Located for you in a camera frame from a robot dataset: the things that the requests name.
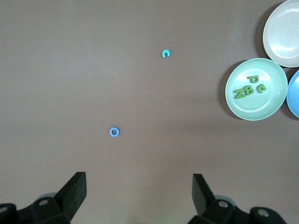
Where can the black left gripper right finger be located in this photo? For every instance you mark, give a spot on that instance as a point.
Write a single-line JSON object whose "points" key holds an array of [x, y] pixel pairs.
{"points": [[202, 198]]}

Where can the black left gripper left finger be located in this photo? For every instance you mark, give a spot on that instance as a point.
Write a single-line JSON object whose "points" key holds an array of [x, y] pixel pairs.
{"points": [[70, 196]]}

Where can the green foam letter N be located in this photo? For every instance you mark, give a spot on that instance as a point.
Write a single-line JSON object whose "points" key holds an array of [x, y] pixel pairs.
{"points": [[240, 93]]}

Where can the green foam letter B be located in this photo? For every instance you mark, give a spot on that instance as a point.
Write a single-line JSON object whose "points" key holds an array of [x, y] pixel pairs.
{"points": [[246, 90]]}

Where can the green foam letter U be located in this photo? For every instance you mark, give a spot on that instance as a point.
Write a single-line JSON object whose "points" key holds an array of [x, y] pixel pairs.
{"points": [[258, 89]]}

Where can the green foam letter P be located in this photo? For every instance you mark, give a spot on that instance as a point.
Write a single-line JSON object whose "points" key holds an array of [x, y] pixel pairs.
{"points": [[253, 77]]}

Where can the blue foam letter O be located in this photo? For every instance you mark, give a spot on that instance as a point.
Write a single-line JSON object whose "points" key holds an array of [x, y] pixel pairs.
{"points": [[110, 132]]}

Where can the light green plate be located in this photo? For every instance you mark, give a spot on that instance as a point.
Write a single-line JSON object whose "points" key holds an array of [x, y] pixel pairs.
{"points": [[264, 105]]}

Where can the blue plate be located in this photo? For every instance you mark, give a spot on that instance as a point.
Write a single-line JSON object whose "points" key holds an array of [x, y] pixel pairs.
{"points": [[294, 95]]}

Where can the brown table cover sheet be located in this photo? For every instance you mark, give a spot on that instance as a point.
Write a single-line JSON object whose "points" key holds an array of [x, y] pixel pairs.
{"points": [[58, 46]]}

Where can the teal foam letter C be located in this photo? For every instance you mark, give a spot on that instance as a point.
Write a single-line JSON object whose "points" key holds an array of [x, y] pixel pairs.
{"points": [[163, 53]]}

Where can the pale pink plate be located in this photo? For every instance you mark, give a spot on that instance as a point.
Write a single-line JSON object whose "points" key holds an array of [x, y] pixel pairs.
{"points": [[282, 35]]}

